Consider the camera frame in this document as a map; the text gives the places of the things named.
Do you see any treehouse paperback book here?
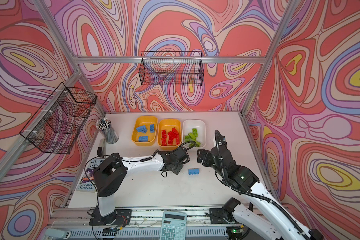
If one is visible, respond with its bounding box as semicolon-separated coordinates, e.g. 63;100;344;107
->
76;158;105;192

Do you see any yellow plastic bin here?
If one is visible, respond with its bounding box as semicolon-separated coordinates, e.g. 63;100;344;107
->
131;116;158;147
157;119;182;151

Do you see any black wire basket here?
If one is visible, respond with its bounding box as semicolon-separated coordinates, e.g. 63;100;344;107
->
139;51;205;86
20;83;97;155

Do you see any white plastic bin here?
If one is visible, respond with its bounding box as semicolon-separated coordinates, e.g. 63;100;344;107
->
182;120;207;149

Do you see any cup of pencils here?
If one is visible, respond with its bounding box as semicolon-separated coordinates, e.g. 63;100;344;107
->
96;118;119;144

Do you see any teal desk calculator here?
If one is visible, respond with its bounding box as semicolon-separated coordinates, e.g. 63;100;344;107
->
159;211;187;240

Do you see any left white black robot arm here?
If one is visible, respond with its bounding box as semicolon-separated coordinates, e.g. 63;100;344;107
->
93;141;196;218

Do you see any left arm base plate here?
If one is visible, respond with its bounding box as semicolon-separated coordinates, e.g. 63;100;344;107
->
89;208;132;227

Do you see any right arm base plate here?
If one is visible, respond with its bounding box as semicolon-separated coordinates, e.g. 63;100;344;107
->
205;208;247;227

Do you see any left yellow plastic bin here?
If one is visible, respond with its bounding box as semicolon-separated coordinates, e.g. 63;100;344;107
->
131;116;158;147

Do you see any middle yellow plastic bin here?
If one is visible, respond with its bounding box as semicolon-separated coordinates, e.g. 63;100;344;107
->
157;119;182;151

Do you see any left black wire basket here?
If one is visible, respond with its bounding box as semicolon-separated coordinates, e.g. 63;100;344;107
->
20;83;97;155

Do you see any back black wire basket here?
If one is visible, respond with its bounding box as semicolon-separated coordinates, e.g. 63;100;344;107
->
139;51;205;86

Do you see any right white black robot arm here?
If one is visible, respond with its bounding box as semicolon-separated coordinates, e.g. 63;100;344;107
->
197;130;324;240

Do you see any blue lego brick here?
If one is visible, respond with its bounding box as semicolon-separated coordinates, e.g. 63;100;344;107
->
188;169;200;175
138;136;149;142
150;124;155;133
136;125;148;134

